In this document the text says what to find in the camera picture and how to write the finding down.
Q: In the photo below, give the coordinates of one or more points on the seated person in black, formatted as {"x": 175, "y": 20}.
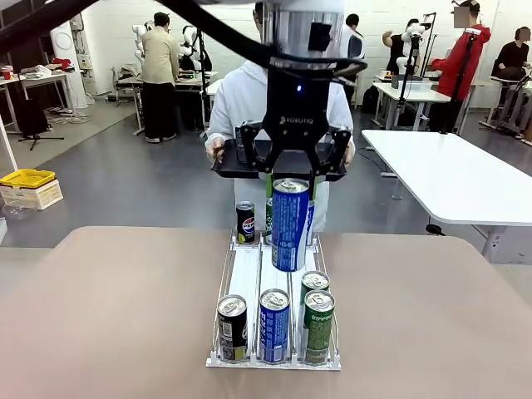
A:
{"x": 513, "y": 56}

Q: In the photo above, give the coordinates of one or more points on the person's left hand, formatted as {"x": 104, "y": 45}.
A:
{"x": 351, "y": 154}

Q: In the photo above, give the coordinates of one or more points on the black camera stand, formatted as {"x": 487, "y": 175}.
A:
{"x": 459, "y": 83}
{"x": 405, "y": 91}

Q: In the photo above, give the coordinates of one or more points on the blue Pocari Sweat can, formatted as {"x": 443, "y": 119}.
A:
{"x": 311, "y": 224}
{"x": 291, "y": 224}
{"x": 274, "y": 332}

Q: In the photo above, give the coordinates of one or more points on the black bag on tripod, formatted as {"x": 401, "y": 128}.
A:
{"x": 31, "y": 118}

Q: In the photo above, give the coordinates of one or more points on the person beside white robot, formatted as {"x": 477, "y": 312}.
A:
{"x": 395, "y": 50}

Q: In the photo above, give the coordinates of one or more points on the red cup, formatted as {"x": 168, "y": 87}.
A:
{"x": 7, "y": 73}

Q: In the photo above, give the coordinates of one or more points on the clear acrylic can rack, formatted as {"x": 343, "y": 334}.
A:
{"x": 245, "y": 270}

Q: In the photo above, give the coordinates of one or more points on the person in beige jacket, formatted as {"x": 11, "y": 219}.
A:
{"x": 160, "y": 62}

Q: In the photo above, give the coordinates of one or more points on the person's right hand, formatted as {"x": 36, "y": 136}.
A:
{"x": 215, "y": 149}

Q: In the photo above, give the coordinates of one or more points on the green Chilsung cider can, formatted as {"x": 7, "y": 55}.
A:
{"x": 315, "y": 280}
{"x": 269, "y": 220}
{"x": 318, "y": 332}

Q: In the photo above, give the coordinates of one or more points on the white work desk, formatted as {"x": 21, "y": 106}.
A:
{"x": 415, "y": 90}

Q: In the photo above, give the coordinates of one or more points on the black serving tray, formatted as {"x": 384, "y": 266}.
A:
{"x": 226, "y": 168}

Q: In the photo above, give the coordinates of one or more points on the person in white jacket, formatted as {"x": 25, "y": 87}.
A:
{"x": 237, "y": 91}

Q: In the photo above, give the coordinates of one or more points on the person in black shirt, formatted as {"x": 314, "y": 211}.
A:
{"x": 352, "y": 29}

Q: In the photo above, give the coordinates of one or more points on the white-sleeved left forearm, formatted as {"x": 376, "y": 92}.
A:
{"x": 343, "y": 116}

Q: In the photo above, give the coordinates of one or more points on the large white table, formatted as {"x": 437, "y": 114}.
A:
{"x": 457, "y": 178}

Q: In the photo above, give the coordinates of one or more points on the white-sleeved right forearm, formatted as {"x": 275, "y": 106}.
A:
{"x": 218, "y": 122}

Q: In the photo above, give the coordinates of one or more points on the white plastic crate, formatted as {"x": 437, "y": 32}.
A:
{"x": 37, "y": 197}

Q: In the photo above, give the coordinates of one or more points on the person in red jacket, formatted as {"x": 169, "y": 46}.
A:
{"x": 461, "y": 62}

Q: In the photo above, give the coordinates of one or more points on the cluttered white table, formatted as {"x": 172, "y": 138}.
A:
{"x": 41, "y": 77}

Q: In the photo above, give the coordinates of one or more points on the yellow plastic crate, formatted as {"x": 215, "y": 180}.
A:
{"x": 27, "y": 178}

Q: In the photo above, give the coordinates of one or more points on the white tower air conditioner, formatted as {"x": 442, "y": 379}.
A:
{"x": 66, "y": 50}

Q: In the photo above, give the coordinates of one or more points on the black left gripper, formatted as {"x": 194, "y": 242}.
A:
{"x": 297, "y": 104}

